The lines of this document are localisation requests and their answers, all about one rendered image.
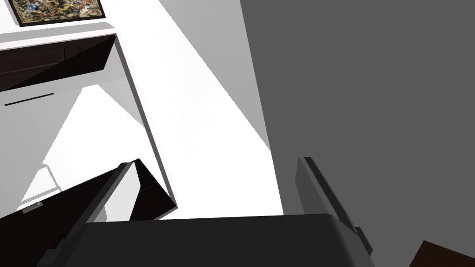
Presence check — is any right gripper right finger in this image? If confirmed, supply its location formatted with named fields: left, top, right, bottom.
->
left=295, top=157, right=359, bottom=234

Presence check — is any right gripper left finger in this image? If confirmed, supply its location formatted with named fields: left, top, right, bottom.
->
left=72, top=161, right=141, bottom=233

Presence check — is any dark framed colourful wall picture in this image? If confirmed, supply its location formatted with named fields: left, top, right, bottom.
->
left=7, top=0, right=106, bottom=28

